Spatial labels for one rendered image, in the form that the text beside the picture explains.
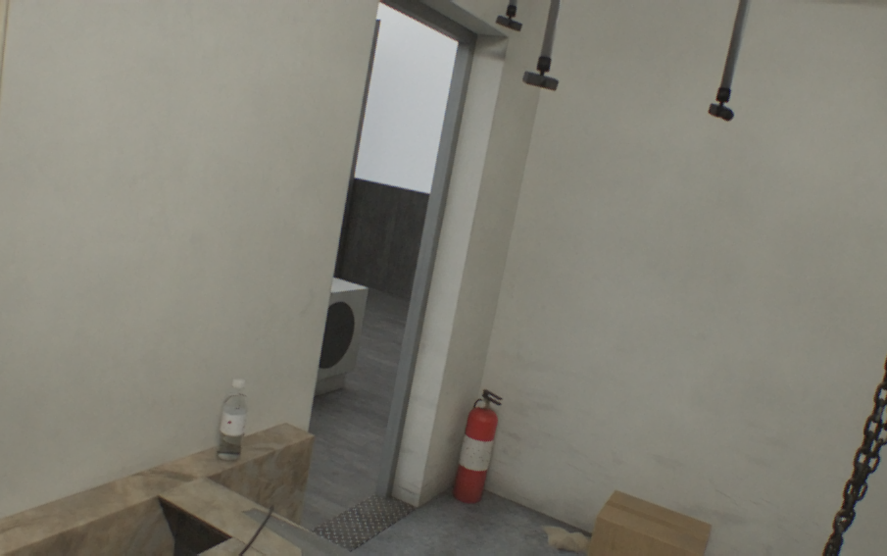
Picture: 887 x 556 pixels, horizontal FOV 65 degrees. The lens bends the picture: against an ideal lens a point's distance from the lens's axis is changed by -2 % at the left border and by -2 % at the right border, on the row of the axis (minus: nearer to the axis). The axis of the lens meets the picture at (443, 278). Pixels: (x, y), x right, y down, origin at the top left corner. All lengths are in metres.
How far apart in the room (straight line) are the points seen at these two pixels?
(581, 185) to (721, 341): 0.89
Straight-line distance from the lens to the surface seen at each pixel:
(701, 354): 3.17
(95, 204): 1.60
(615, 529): 3.05
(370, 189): 8.12
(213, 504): 1.78
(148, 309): 1.75
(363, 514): 3.20
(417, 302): 3.06
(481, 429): 3.32
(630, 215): 3.19
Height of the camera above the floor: 1.52
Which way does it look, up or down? 9 degrees down
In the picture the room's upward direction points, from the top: 11 degrees clockwise
